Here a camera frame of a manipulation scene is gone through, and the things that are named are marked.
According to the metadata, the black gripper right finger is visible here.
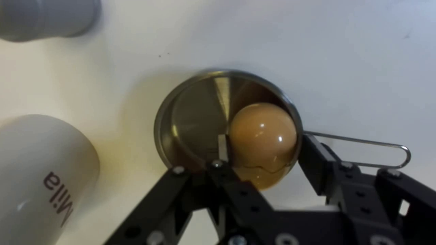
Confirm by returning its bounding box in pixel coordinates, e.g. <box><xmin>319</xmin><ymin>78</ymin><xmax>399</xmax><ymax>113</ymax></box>
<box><xmin>299</xmin><ymin>132</ymin><xmax>436</xmax><ymax>245</ymax></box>

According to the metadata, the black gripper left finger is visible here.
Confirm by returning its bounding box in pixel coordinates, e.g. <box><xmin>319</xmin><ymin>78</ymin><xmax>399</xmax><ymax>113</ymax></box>
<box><xmin>104</xmin><ymin>134</ymin><xmax>275</xmax><ymax>245</ymax></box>

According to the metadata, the brown egg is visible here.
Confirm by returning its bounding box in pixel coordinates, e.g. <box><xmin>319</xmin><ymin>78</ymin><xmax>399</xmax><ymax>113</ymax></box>
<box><xmin>229</xmin><ymin>103</ymin><xmax>299</xmax><ymax>189</ymax></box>

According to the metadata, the small steel pan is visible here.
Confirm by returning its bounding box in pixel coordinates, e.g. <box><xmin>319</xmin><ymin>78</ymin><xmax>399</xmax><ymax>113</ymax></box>
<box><xmin>154</xmin><ymin>69</ymin><xmax>412</xmax><ymax>171</ymax></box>

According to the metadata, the white mug with text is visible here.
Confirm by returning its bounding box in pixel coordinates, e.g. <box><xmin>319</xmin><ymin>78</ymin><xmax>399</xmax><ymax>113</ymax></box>
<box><xmin>0</xmin><ymin>114</ymin><xmax>100</xmax><ymax>245</ymax></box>

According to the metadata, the small grey shaker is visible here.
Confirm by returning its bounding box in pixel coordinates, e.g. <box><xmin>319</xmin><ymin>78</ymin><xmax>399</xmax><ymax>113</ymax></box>
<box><xmin>0</xmin><ymin>0</ymin><xmax>101</xmax><ymax>42</ymax></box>

